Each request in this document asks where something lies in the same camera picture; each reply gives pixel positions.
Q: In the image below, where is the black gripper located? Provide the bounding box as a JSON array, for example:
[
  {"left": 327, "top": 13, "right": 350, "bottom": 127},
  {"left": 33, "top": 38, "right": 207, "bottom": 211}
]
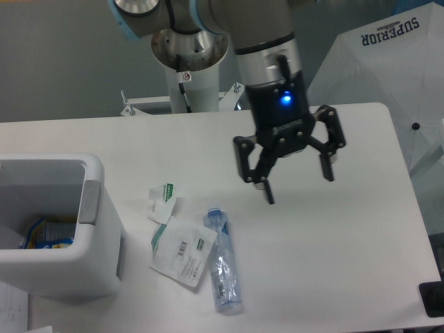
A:
[{"left": 232, "top": 71, "right": 347, "bottom": 205}]

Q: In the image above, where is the white superior umbrella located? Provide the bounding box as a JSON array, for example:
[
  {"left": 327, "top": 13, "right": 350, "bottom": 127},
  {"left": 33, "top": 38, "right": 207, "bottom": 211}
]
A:
[{"left": 306, "top": 1, "right": 444, "bottom": 223}]

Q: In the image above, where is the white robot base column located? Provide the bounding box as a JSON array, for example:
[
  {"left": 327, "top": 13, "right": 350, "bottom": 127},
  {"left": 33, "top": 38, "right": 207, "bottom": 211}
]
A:
[{"left": 151, "top": 28, "right": 228, "bottom": 114}]

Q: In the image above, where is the white paper sheet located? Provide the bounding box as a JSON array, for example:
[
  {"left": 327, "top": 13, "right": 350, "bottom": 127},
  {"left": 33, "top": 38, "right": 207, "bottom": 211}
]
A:
[{"left": 0, "top": 282, "right": 28, "bottom": 333}]

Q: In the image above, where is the yellow blue snack wrapper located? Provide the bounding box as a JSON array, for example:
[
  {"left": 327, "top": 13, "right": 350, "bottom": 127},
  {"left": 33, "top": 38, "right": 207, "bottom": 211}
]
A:
[{"left": 19, "top": 217, "right": 76, "bottom": 250}]

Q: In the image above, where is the white green torn package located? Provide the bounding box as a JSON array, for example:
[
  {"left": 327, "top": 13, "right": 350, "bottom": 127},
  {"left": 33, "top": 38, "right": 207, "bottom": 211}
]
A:
[{"left": 147, "top": 182, "right": 216, "bottom": 288}]

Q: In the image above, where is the white metal base frame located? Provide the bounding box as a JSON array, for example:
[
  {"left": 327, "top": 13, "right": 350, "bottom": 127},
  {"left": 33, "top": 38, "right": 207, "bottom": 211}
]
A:
[{"left": 120, "top": 82, "right": 250, "bottom": 117}]

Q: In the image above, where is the crushed clear plastic bottle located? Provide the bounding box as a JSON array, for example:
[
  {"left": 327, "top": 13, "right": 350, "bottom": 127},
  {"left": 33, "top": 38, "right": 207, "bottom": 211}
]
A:
[{"left": 203, "top": 205, "right": 242, "bottom": 315}]

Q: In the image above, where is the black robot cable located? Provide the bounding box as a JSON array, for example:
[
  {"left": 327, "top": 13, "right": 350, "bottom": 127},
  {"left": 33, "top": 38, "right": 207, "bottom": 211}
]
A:
[{"left": 175, "top": 53, "right": 193, "bottom": 114}]

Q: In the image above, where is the white trash can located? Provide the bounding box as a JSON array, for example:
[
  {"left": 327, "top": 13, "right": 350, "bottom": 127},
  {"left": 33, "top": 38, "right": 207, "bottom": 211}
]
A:
[{"left": 1, "top": 153, "right": 126, "bottom": 298}]

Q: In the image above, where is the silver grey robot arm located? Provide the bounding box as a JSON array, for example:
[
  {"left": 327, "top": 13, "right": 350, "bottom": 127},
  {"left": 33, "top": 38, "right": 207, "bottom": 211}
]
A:
[{"left": 108, "top": 1, "right": 346, "bottom": 203}]

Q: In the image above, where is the black device at edge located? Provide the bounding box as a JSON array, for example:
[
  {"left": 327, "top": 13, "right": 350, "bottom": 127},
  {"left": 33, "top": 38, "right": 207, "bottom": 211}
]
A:
[{"left": 419, "top": 281, "right": 443, "bottom": 318}]

